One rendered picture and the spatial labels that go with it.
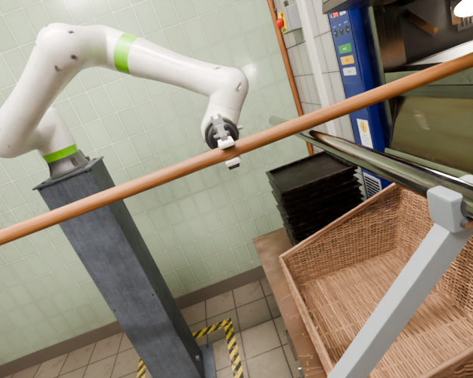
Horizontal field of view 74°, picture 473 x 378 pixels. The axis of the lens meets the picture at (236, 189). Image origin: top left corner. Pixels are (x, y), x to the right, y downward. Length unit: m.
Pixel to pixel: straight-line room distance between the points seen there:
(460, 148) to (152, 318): 1.29
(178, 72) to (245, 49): 0.93
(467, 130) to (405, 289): 0.61
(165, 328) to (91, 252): 0.48
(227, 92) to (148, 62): 0.25
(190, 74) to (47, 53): 0.36
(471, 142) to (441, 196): 0.58
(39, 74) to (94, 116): 0.93
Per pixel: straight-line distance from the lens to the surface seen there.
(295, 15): 1.59
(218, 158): 0.63
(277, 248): 1.42
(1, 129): 1.20
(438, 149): 0.98
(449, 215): 0.34
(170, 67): 1.00
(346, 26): 1.18
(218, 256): 2.14
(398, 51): 1.13
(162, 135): 1.87
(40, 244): 2.27
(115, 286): 1.46
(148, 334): 1.59
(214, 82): 0.94
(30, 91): 1.08
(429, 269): 0.36
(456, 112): 0.95
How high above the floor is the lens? 1.33
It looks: 19 degrees down
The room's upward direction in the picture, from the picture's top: 20 degrees counter-clockwise
